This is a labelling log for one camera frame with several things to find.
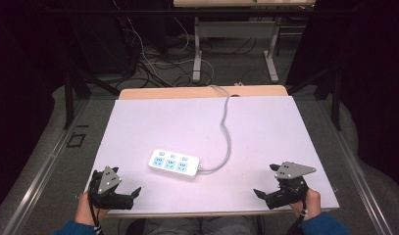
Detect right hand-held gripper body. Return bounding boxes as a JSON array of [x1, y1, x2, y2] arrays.
[[265, 161, 318, 211]]

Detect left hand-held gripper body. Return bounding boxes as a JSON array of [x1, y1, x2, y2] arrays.
[[87, 165, 135, 211]]

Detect person's right hand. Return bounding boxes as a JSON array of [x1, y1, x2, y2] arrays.
[[289, 188, 322, 220]]

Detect person's left hand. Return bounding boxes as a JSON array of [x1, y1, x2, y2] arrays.
[[74, 191, 111, 227]]

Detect white table mat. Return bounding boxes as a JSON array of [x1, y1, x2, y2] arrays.
[[84, 95, 340, 218]]

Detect white power strip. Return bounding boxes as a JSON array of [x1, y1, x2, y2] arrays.
[[148, 148, 201, 179]]

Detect person's legs grey trousers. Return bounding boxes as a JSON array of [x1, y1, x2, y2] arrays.
[[126, 216, 266, 235]]

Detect black metal stand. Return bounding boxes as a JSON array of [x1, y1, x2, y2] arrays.
[[63, 67, 122, 130], [285, 63, 345, 132]]

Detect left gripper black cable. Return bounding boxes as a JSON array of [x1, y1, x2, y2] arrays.
[[88, 195, 104, 235]]

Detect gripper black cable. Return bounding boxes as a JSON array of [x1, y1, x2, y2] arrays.
[[88, 195, 104, 235], [285, 199, 310, 235]]

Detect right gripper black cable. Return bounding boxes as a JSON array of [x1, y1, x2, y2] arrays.
[[285, 199, 310, 235]]

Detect grey power strip cable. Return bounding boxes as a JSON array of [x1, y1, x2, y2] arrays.
[[198, 84, 233, 176]]

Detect aluminium floor rail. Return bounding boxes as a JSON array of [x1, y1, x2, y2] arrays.
[[313, 97, 396, 235], [0, 97, 90, 235]]

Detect bundle of floor cables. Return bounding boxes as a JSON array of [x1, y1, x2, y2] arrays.
[[113, 16, 259, 88]]

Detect white metal desk frame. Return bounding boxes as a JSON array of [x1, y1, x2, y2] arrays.
[[173, 0, 317, 84]]

